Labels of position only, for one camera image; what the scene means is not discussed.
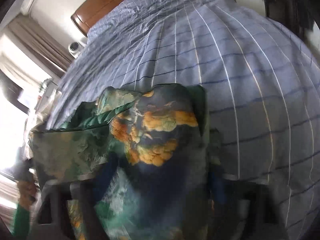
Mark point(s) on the blue checked duvet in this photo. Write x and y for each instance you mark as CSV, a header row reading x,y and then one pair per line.
x,y
237,67

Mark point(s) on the beige curtain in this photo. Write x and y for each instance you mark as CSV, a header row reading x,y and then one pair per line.
x,y
42,42

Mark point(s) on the small white fan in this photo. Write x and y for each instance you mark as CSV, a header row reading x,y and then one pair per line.
x,y
74,47

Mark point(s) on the green printed satin jacket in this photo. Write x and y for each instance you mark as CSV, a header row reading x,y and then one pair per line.
x,y
155,130

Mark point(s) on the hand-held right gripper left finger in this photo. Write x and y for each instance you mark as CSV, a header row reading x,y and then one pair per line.
x,y
110,172

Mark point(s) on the wooden bed headboard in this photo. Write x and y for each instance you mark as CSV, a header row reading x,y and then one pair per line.
x,y
100,7

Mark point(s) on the person's left forearm green sleeve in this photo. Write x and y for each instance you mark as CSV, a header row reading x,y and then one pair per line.
x,y
21,222

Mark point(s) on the person's left hand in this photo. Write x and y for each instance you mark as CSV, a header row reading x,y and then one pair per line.
x,y
26,192

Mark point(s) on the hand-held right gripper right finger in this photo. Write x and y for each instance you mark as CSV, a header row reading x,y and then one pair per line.
x,y
217,187

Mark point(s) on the white windowsill counter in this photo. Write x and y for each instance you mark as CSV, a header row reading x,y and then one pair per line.
x,y
48,92

